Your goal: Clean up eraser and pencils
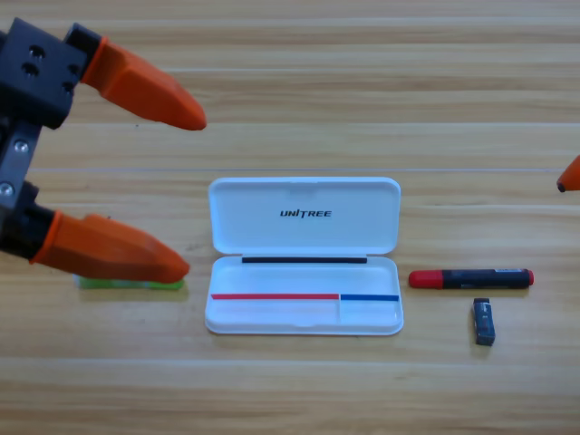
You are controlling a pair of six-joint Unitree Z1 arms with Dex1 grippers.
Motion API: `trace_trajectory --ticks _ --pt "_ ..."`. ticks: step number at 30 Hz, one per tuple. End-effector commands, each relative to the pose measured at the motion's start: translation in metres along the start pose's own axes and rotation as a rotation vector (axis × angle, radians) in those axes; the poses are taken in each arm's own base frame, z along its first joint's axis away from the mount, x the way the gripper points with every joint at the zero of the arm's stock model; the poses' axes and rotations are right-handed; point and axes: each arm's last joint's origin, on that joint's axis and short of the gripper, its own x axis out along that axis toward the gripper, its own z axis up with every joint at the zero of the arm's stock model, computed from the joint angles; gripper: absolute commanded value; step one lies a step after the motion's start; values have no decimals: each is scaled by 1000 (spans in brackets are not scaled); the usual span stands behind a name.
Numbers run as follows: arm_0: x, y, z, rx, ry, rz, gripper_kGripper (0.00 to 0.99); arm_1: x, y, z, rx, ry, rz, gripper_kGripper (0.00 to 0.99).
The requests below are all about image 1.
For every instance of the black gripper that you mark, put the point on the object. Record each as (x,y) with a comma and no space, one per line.
(36,77)

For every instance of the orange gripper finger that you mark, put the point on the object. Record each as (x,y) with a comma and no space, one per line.
(572,179)
(109,249)

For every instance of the red and black marker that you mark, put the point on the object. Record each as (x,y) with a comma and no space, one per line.
(471,278)

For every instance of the white Unitree pencil case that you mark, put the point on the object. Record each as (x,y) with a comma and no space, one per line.
(272,226)

